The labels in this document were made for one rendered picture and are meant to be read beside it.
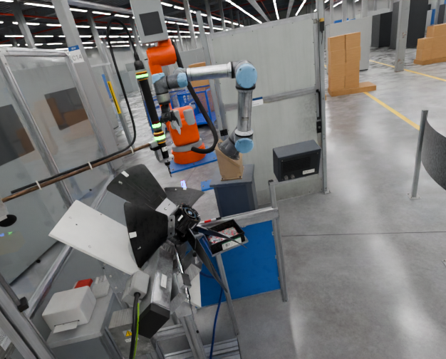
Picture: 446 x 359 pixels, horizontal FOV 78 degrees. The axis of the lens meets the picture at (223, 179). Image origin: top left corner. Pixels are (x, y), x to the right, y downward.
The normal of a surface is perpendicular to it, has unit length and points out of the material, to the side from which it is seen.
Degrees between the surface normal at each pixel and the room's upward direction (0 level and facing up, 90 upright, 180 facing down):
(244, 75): 91
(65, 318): 90
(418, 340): 0
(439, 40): 90
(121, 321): 0
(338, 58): 90
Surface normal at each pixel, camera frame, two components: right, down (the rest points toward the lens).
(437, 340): -0.18, -0.89
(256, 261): 0.11, 0.40
